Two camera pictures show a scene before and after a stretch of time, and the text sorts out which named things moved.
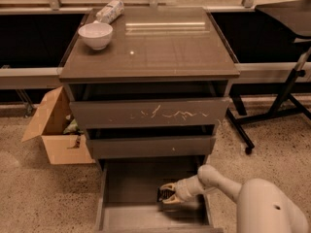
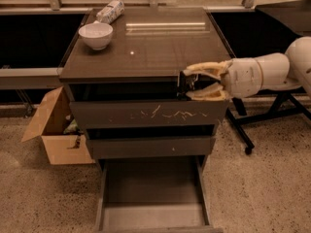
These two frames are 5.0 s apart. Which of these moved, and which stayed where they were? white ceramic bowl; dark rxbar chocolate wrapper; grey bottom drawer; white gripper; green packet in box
Moved: dark rxbar chocolate wrapper; white gripper
Stayed: grey bottom drawer; green packet in box; white ceramic bowl
